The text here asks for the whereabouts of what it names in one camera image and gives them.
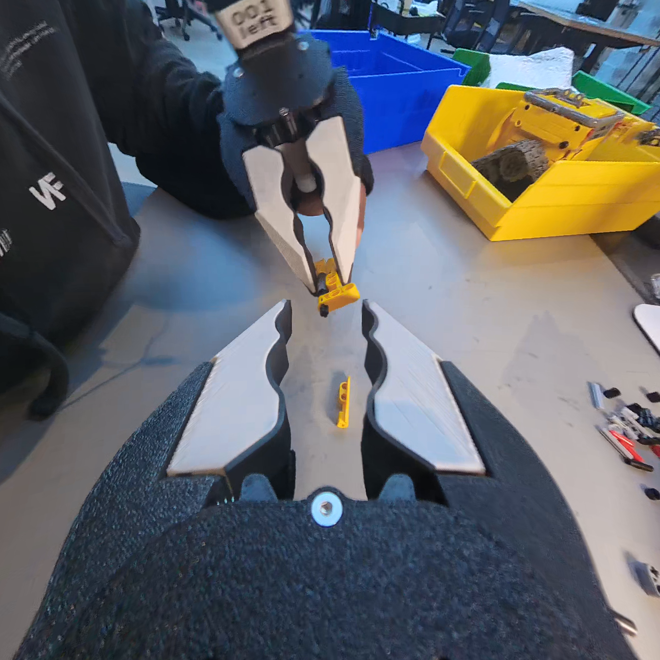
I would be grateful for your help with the person's left forearm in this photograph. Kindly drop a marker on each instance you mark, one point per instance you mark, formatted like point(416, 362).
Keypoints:
point(180, 154)

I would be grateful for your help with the grey two-hole brick connector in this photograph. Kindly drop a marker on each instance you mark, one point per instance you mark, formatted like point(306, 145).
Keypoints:
point(647, 577)

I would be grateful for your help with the grey desk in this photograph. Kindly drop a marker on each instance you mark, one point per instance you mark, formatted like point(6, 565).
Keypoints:
point(464, 309)

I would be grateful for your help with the black office chair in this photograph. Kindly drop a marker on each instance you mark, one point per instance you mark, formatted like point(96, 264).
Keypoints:
point(180, 15)

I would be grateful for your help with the yellow tracked brick robot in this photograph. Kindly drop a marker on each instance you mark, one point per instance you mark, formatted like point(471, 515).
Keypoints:
point(557, 129)

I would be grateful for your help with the yellow brick arm with axle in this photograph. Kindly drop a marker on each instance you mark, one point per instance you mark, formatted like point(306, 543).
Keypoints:
point(325, 268)

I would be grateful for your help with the pile of black red pieces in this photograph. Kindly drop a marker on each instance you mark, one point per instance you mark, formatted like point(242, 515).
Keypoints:
point(629, 433)

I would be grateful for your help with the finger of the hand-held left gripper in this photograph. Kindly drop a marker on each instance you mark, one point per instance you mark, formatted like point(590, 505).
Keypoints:
point(273, 206)
point(340, 196)

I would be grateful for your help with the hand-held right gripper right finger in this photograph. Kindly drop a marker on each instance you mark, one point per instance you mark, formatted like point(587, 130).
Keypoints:
point(428, 412)

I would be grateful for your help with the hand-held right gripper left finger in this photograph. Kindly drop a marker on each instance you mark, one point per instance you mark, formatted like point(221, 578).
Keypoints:
point(232, 412)

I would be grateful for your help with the white book stand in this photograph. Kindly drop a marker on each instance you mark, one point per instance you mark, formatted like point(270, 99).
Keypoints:
point(650, 325)

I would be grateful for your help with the person's black hoodie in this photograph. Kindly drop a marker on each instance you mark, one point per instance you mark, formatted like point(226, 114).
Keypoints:
point(51, 154)

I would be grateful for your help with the blue storage bin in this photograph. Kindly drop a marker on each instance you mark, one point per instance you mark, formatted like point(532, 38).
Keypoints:
point(402, 87)

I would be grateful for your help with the green storage bin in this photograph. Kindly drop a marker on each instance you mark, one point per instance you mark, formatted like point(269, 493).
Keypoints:
point(608, 93)
point(472, 64)

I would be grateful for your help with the short yellow brick connector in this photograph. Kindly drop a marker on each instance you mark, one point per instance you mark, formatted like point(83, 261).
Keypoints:
point(340, 296)

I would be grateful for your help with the yellow storage bin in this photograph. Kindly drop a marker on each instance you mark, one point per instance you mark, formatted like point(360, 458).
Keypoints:
point(567, 206)

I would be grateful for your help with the long yellow brick beam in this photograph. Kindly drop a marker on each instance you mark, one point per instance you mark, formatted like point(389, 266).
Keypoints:
point(344, 402)

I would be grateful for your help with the clear bubble wrap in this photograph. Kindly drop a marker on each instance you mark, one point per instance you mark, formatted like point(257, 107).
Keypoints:
point(531, 67)

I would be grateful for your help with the long wooden work table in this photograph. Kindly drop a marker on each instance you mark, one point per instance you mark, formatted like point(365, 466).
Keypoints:
point(593, 23)

